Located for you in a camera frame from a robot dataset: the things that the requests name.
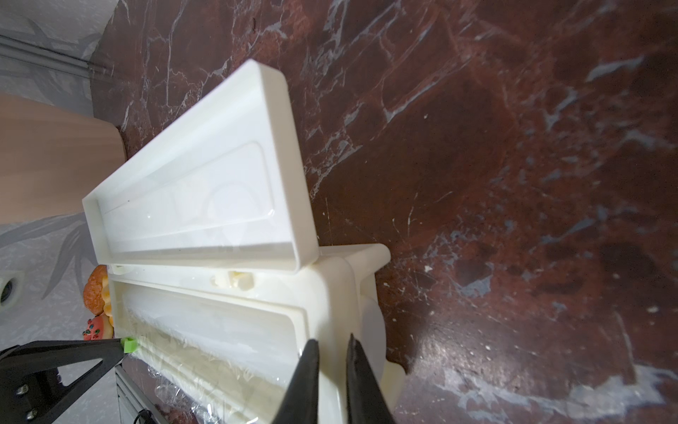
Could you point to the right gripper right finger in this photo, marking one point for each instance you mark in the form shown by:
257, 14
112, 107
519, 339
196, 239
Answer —
365, 402

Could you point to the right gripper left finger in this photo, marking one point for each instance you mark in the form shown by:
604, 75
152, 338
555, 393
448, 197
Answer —
300, 403

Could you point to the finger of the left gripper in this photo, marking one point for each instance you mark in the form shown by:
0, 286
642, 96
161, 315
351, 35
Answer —
32, 390

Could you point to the cream plastic wrap dispenser box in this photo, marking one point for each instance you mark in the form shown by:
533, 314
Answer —
216, 207

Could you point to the plastic wrap roll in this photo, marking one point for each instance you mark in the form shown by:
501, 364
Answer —
255, 340

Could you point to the purple plate of toy food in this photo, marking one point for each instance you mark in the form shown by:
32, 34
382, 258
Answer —
97, 300

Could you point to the beige flower pot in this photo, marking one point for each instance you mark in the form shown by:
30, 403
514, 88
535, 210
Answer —
51, 159

